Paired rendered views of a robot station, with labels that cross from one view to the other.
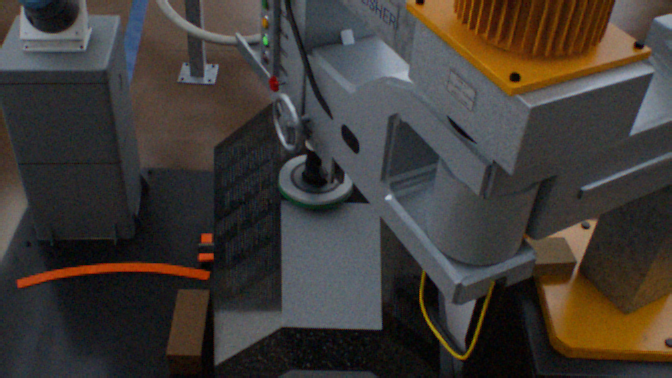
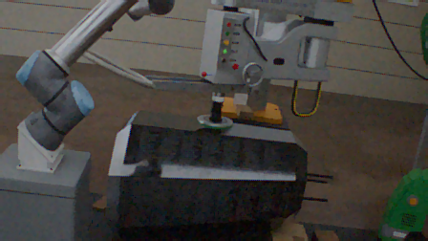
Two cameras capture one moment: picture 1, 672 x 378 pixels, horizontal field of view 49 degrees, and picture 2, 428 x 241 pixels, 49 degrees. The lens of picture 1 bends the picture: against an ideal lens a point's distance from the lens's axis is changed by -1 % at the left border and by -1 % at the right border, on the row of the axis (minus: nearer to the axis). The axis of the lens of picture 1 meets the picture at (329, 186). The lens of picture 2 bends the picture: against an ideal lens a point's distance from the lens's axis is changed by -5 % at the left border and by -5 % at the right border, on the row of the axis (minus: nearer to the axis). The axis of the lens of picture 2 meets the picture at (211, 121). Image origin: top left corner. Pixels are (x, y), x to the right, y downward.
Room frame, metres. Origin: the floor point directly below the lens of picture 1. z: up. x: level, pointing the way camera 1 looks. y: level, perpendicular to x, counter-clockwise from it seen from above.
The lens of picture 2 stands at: (1.55, 2.96, 1.69)
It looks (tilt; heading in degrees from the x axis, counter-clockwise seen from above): 16 degrees down; 272
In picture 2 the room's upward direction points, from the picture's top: 8 degrees clockwise
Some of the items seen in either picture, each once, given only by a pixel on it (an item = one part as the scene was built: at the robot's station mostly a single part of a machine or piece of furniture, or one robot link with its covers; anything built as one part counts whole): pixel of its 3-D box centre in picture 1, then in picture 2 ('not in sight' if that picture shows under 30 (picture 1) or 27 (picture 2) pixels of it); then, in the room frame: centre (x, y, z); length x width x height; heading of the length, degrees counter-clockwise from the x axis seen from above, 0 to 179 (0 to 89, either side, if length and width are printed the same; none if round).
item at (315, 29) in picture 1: (339, 59); (237, 49); (1.57, 0.00, 1.32); 0.36 x 0.22 x 0.45; 31
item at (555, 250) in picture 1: (535, 256); (244, 111); (1.46, -0.59, 0.81); 0.20 x 0.10 x 0.05; 100
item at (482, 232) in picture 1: (481, 197); (313, 52); (1.07, -0.29, 1.35); 0.19 x 0.19 x 0.20
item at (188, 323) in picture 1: (190, 331); not in sight; (1.67, 0.47, 0.07); 0.30 x 0.12 x 0.12; 3
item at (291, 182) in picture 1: (316, 178); (215, 120); (1.64, 0.04, 0.88); 0.21 x 0.21 x 0.01
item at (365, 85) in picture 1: (400, 137); (281, 55); (1.30, -0.15, 1.31); 0.74 x 0.23 x 0.49; 31
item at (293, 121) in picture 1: (300, 120); (249, 73); (1.48, 0.08, 1.20); 0.15 x 0.10 x 0.15; 31
